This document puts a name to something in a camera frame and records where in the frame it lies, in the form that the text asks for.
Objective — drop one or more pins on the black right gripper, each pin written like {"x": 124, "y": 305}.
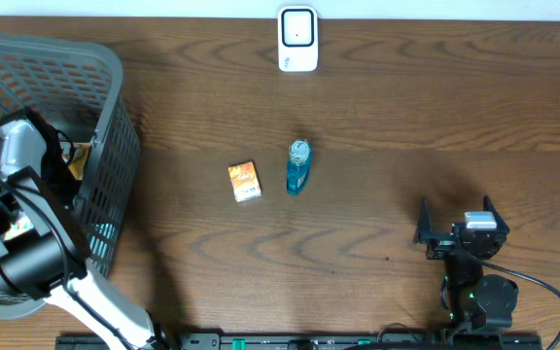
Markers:
{"x": 441, "y": 242}

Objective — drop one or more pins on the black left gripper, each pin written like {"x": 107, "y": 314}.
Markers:
{"x": 80, "y": 182}

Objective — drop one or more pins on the teal mouthwash bottle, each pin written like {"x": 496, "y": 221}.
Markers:
{"x": 298, "y": 167}

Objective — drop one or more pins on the orange small box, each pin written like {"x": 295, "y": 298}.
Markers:
{"x": 244, "y": 181}

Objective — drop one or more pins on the yellow orange snack bag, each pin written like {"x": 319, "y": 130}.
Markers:
{"x": 76, "y": 157}

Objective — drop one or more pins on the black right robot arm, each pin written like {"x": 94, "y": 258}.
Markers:
{"x": 477, "y": 301}

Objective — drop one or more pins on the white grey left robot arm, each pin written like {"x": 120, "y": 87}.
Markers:
{"x": 44, "y": 253}

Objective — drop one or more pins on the white barcode scanner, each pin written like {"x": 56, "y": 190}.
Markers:
{"x": 298, "y": 39}

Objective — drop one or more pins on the dark grey plastic basket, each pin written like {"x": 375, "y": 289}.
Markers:
{"x": 76, "y": 87}

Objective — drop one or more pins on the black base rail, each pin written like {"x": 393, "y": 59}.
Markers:
{"x": 390, "y": 340}

